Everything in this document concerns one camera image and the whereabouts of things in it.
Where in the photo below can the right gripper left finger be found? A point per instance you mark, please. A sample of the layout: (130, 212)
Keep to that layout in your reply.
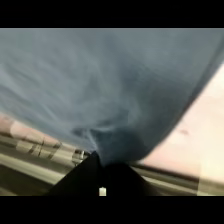
(83, 181)

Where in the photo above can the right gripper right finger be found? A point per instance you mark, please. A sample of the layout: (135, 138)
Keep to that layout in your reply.
(123, 182)

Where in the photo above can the grey-blue garment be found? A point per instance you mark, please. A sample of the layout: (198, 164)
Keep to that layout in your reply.
(100, 83)

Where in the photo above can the silver frame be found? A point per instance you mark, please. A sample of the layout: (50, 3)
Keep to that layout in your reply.
(30, 166)

